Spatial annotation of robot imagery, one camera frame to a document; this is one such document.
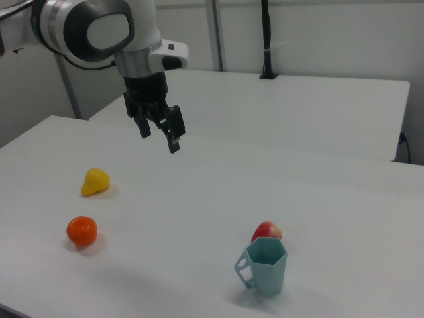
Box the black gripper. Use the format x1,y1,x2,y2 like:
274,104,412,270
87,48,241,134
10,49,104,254
123,72,186,154

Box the teal hexagonal mug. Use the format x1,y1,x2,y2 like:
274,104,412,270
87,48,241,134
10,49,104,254
234,236,289,297

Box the yellow toy pear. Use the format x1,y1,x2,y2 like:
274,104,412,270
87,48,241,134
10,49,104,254
80,168,111,198

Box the white side table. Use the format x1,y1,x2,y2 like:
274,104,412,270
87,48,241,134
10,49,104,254
87,68,411,163

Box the orange toy fruit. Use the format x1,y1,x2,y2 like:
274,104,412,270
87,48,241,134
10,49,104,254
66,215,99,246

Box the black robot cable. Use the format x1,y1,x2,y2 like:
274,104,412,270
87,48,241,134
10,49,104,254
60,52,117,71

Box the grey partition frame post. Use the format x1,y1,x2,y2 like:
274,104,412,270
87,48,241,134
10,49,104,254
207,0,228,72
54,52,83,120

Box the black camera pole with clamp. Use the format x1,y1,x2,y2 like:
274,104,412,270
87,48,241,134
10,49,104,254
258,0,280,81

